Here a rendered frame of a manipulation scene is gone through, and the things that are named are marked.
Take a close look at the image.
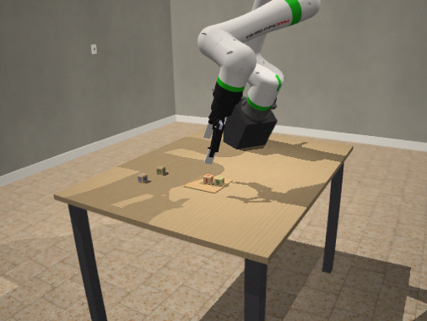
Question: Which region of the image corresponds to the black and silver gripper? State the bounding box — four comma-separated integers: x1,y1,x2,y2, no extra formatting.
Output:
203,98,235,165

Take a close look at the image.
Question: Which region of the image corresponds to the tan flat mat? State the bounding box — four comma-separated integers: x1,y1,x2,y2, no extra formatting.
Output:
184,174,233,193

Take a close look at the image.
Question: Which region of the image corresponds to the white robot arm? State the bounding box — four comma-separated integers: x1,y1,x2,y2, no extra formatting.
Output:
197,0,321,122

